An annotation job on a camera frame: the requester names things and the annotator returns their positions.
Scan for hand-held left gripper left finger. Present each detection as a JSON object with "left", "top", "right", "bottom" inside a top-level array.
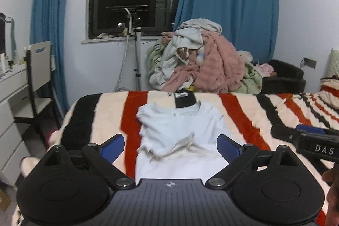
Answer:
[{"left": 40, "top": 134, "right": 136, "bottom": 189}]

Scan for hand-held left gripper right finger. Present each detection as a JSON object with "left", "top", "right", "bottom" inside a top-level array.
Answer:
[{"left": 205, "top": 134, "right": 305, "bottom": 189}]

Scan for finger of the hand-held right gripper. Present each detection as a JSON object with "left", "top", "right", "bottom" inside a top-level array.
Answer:
[{"left": 271, "top": 124, "right": 339, "bottom": 143}]

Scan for white t-shirt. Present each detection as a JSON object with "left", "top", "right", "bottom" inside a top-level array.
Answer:
[{"left": 135, "top": 100, "right": 231, "bottom": 180}]

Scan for person's right hand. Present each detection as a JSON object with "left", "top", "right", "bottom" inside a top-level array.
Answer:
[{"left": 322, "top": 168, "right": 339, "bottom": 226}]

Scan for striped fleece blanket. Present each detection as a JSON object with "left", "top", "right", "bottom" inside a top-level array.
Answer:
[{"left": 11, "top": 91, "right": 339, "bottom": 226}]

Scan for black armchair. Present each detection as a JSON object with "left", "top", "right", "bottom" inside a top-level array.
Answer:
[{"left": 261, "top": 59, "right": 306, "bottom": 96}]

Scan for dark red slipper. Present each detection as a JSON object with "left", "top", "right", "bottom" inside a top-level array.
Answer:
[{"left": 45, "top": 131, "right": 58, "bottom": 147}]

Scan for black garment with label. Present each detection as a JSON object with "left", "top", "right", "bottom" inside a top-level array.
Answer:
[{"left": 168, "top": 92, "right": 198, "bottom": 110}]

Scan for cream padded headboard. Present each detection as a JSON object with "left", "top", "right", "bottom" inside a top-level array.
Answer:
[{"left": 328, "top": 48, "right": 339, "bottom": 78}]

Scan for light green cloth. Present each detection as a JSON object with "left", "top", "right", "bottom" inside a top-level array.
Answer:
[{"left": 243, "top": 61, "right": 263, "bottom": 96}]

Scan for small pink garment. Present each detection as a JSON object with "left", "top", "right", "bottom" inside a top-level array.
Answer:
[{"left": 258, "top": 63, "right": 274, "bottom": 76}]

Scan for pink fluffy blanket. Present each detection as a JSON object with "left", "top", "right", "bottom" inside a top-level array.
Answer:
[{"left": 161, "top": 30, "right": 246, "bottom": 94}]

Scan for garment steamer stand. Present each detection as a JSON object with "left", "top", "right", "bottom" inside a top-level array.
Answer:
[{"left": 114, "top": 7, "right": 144, "bottom": 91}]

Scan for green patterned blanket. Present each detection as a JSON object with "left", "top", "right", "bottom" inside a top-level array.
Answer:
[{"left": 146, "top": 39, "right": 166, "bottom": 76}]

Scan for white dressing table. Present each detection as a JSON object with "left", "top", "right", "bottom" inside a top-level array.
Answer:
[{"left": 0, "top": 64, "right": 30, "bottom": 187}]

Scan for white and black chair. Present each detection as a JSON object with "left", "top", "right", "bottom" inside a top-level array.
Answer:
[{"left": 13, "top": 41, "right": 58, "bottom": 137}]

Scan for beige items on windowsill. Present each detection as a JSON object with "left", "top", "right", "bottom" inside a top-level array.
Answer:
[{"left": 93, "top": 29, "right": 127, "bottom": 39}]

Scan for cardboard box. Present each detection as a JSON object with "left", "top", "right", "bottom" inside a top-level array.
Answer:
[{"left": 0, "top": 187, "right": 11, "bottom": 213}]

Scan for grey white hoodie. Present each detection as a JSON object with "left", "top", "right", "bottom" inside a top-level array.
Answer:
[{"left": 150, "top": 19, "right": 222, "bottom": 90}]

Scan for row of cosmetic bottles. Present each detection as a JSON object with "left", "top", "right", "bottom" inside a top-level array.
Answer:
[{"left": 0, "top": 49, "right": 17, "bottom": 74}]

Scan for wavy framed vanity mirror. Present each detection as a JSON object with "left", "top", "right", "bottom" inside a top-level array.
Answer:
[{"left": 0, "top": 13, "right": 15, "bottom": 57}]

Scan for dark wall socket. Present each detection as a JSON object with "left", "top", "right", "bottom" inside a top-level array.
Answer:
[{"left": 303, "top": 57, "right": 317, "bottom": 69}]

